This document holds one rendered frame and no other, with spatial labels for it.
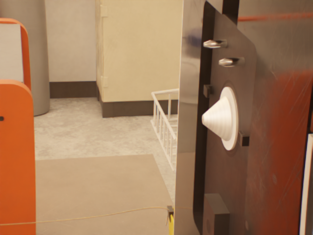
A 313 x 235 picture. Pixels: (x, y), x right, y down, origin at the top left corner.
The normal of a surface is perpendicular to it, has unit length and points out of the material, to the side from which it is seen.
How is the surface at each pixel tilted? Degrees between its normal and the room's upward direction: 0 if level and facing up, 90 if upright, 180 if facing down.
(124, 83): 90
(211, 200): 0
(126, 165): 0
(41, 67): 90
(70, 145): 0
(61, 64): 90
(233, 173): 90
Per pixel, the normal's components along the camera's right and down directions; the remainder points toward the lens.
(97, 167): 0.03, -0.93
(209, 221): -0.99, 0.04
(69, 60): 0.17, 0.37
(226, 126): -0.48, 0.33
